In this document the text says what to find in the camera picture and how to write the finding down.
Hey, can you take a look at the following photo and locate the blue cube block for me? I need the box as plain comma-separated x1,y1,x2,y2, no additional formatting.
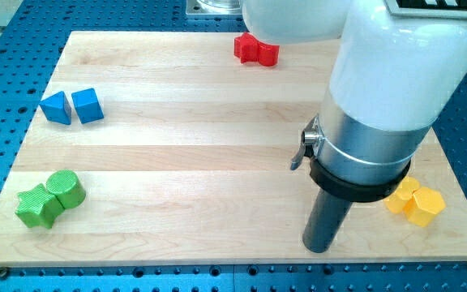
71,88,104,124

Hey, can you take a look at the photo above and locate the wooden board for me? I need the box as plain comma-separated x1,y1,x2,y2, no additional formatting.
0,31,467,267

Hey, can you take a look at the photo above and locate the yellow heart block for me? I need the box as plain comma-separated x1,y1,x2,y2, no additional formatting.
383,176,421,213

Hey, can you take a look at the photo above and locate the blue perforated table plate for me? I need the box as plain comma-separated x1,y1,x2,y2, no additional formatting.
0,0,467,291

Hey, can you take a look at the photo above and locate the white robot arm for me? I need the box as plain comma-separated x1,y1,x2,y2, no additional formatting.
241,0,467,202

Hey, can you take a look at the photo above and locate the green cylinder block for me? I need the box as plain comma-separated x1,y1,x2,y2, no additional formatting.
46,170,86,209

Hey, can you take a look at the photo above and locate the blue triangle block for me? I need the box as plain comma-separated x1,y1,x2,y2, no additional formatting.
39,91,71,125

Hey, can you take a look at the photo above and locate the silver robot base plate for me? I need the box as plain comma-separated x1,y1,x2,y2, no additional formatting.
186,0,242,18

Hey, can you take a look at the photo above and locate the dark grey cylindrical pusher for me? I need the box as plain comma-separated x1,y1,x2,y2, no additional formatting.
302,190,352,253

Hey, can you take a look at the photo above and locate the red star block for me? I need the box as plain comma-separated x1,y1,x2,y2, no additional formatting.
233,32,259,63

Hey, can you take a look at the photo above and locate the yellow hexagon block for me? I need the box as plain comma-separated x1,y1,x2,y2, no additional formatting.
403,187,447,227

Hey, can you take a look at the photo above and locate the green star block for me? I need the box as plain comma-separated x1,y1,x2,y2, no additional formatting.
15,183,65,229

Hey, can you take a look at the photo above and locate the red heart block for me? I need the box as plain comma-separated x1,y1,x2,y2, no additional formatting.
258,41,280,67

